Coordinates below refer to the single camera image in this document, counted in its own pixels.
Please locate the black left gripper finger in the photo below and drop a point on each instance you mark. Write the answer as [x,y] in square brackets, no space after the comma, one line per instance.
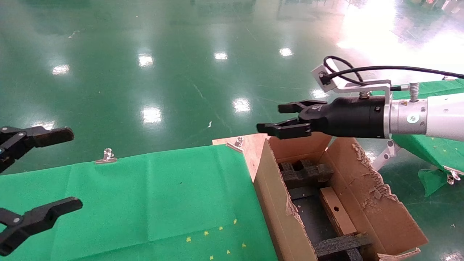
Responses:
[47,137]
[43,217]

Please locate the small cardboard box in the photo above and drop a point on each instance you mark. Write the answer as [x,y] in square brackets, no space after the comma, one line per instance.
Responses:
[337,214]

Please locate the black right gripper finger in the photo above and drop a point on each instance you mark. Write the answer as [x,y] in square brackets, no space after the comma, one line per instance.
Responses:
[286,129]
[293,107]

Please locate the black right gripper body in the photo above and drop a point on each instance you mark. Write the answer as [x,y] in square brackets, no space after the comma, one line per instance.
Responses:
[348,117]

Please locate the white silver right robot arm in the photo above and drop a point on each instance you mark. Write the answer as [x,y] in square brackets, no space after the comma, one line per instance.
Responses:
[442,116]

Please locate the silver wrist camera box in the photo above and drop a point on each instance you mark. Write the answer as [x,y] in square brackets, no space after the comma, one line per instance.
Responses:
[331,86]

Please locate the silver camera mount bracket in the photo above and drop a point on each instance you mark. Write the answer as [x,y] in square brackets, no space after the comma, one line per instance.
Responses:
[362,87]

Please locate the large green tablecloth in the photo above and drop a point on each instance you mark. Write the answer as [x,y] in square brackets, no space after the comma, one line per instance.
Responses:
[145,195]

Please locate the metal binder clip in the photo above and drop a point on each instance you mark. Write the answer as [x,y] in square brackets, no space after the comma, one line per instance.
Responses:
[449,78]
[235,145]
[453,175]
[107,156]

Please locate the white table leg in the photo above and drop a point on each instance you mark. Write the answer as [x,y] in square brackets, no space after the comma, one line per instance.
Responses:
[386,156]

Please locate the black foam insert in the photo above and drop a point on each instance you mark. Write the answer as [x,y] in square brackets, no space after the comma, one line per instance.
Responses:
[337,246]
[304,174]

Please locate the large open cardboard carton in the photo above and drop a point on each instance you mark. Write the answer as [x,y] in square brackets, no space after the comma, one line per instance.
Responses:
[362,188]

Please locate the green tablecloth with hanging corner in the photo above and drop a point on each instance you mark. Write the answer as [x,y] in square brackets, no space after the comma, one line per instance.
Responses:
[435,152]

